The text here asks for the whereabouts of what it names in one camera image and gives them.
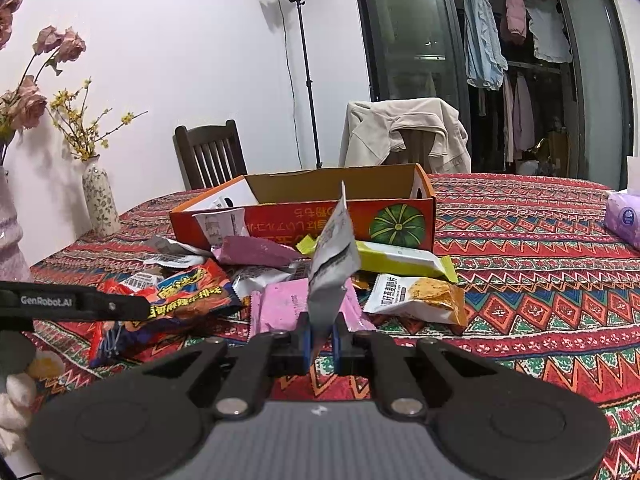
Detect green white snack bar packet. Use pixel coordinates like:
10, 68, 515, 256
295, 237, 458, 283

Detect orange cardboard box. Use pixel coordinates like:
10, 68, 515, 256
169, 163, 437, 253

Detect purple tissue pack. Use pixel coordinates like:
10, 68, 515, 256
603, 191, 640, 251

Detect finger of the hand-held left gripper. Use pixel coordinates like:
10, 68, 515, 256
95, 291, 151, 322

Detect sliding glass door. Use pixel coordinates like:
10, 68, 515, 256
350, 0, 636, 181

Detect crumpled silver white packet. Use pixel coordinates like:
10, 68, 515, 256
145, 236, 212, 267

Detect yellow flower branches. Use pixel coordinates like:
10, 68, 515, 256
47, 77, 149, 161

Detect purple snack packet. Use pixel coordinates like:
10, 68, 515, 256
212, 236, 311, 267

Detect beige jacket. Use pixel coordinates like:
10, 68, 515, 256
339, 98, 472, 175

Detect floral ceramic vase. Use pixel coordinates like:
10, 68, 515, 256
82, 155, 122, 237

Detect light blue shirt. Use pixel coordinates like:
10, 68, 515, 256
464, 0, 508, 91

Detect red black snack packet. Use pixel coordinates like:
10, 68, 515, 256
90, 262, 246, 368

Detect dark wooden chair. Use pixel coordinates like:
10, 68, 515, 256
173, 120, 248, 191
394, 129, 437, 167

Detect white grey printed snack packet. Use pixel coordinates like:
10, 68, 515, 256
192, 207, 246, 248

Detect pale pink long garment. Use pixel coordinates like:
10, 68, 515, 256
502, 72, 536, 161

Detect dark silver snack packet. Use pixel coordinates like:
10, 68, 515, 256
231, 261, 312, 301

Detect pink glitter vase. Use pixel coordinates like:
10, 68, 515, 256
0, 165, 33, 283

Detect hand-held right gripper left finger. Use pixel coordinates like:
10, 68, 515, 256
127, 312, 321, 418

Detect white garment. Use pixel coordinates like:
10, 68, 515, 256
527, 5, 573, 63

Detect black light cable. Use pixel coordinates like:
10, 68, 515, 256
277, 0, 303, 170

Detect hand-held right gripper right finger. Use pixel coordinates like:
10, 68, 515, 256
332, 312, 507, 418

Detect pink flower bouquet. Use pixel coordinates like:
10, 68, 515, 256
0, 0, 87, 166

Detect light pink snack packet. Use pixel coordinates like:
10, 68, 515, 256
249, 277, 376, 346

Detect white cracker snack packet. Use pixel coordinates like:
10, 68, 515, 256
362, 273, 468, 336

